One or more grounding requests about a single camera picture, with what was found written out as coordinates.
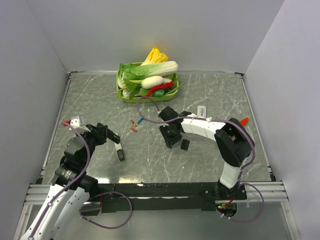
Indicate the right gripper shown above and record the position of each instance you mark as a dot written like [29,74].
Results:
[169,140]

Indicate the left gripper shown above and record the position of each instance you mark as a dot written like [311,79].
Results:
[99,132]

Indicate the black battery cover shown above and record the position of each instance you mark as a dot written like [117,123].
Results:
[185,144]

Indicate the white battery cover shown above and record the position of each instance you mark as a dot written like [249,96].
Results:
[201,111]

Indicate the black remote control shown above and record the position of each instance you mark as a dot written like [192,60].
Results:
[110,135]

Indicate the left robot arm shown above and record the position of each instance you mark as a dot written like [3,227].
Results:
[71,186]

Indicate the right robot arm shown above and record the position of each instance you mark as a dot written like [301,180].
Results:
[233,141]

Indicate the red chili pepper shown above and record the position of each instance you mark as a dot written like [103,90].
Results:
[159,87]

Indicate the white toy radish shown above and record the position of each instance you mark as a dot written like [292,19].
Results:
[153,81]

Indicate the green parsley sprig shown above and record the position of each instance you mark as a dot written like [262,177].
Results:
[128,88]

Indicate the small green bok choy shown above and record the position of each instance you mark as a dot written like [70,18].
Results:
[121,73]

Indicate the black base bar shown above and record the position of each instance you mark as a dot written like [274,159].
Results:
[115,197]

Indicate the long green napa cabbage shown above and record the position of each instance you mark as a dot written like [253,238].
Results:
[140,72]

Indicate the orange toy carrot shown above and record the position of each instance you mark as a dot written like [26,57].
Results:
[244,121]

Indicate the yellow toy cabbage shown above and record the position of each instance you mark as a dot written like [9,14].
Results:
[155,56]

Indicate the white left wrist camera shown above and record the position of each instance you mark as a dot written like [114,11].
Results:
[78,123]

